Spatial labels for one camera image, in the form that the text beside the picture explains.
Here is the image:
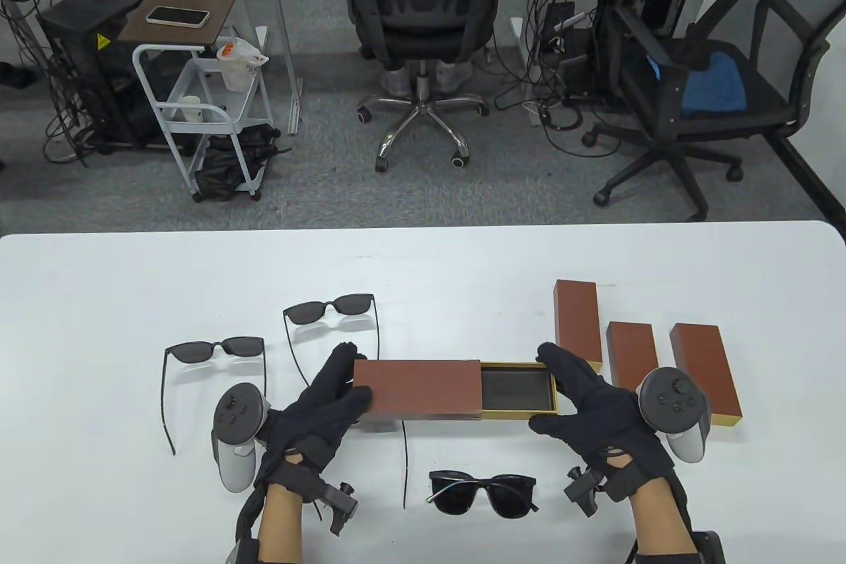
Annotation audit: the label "person's left hand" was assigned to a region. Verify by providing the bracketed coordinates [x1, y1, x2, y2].
[254, 342, 375, 492]

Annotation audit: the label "person's right hand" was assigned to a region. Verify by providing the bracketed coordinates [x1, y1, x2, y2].
[528, 342, 676, 503]

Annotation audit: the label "brown storage box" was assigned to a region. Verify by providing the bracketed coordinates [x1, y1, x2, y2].
[352, 358, 562, 424]
[668, 323, 744, 426]
[605, 321, 662, 394]
[553, 279, 604, 374]

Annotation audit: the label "black sunglasses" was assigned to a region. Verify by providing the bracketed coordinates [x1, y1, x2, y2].
[282, 292, 383, 387]
[428, 469, 540, 521]
[161, 335, 268, 458]
[357, 420, 411, 511]

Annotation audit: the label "person's left forearm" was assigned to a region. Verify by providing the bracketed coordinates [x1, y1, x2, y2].
[256, 485, 306, 564]

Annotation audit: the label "person's right forearm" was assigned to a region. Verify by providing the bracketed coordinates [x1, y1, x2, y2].
[624, 474, 699, 556]

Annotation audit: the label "grey white handheld controller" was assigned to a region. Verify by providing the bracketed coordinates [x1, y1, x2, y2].
[635, 367, 715, 465]
[211, 383, 272, 494]

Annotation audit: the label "black bag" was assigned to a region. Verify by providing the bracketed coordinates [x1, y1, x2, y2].
[194, 123, 293, 202]

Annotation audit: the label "blue seat cushion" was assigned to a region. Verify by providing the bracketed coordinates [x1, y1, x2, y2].
[681, 50, 749, 116]

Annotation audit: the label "white rolling cart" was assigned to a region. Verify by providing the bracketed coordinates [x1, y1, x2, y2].
[132, 43, 274, 203]

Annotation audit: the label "black mesh armchair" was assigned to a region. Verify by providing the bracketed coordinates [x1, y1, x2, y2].
[582, 0, 831, 222]

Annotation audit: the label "white plastic bag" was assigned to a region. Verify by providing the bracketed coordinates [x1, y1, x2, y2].
[216, 36, 270, 93]

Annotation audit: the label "black computer tower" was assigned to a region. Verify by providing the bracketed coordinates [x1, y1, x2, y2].
[543, 1, 597, 103]

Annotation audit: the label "black office chair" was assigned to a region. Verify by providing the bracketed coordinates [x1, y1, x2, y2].
[339, 0, 508, 173]

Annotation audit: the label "black computer cabinet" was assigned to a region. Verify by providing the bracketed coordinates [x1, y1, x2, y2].
[35, 0, 166, 149]

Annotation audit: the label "white smartphone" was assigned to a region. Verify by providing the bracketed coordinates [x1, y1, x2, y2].
[145, 5, 212, 30]

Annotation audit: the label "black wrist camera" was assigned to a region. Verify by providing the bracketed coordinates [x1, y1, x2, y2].
[317, 481, 362, 536]
[562, 465, 606, 518]

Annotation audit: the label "aluminium frame post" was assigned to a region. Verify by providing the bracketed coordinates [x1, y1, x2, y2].
[256, 0, 305, 136]

